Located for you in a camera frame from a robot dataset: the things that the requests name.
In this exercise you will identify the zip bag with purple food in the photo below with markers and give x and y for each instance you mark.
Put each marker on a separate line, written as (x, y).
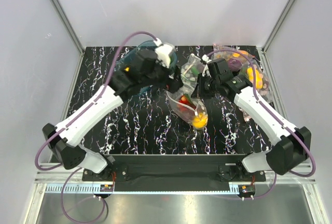
(234, 60)

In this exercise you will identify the aluminium frame post left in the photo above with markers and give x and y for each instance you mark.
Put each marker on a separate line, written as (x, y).
(67, 25)

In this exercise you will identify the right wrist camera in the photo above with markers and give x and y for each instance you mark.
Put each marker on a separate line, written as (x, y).
(205, 60)

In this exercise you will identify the aluminium frame post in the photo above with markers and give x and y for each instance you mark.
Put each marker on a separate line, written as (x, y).
(285, 12)
(67, 25)

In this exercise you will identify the aluminium frame post right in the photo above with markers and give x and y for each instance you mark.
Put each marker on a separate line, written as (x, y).
(285, 12)

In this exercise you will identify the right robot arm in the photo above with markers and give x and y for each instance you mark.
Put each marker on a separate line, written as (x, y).
(291, 145)

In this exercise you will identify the zip bag with yellow food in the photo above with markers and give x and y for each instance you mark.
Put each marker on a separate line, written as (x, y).
(262, 81)

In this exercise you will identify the aluminium front rail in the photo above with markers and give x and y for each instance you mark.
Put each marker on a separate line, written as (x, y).
(64, 182)

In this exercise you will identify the teal transparent plastic tub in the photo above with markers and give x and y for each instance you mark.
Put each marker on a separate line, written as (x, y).
(143, 63)

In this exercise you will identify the green patterned zip bag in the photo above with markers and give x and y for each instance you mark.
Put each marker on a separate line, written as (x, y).
(191, 69)

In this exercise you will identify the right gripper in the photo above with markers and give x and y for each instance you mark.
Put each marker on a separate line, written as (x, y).
(198, 92)

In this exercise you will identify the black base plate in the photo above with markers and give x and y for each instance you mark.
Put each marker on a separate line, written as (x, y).
(226, 166)

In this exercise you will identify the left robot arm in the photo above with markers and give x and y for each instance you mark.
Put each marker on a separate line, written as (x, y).
(64, 138)

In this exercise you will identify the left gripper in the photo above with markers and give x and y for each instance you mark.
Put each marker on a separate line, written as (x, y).
(173, 84)

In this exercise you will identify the yellow fake lemon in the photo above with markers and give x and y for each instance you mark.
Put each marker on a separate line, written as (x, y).
(200, 121)

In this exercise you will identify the polka dot zip bag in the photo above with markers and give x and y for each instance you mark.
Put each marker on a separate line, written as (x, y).
(192, 111)

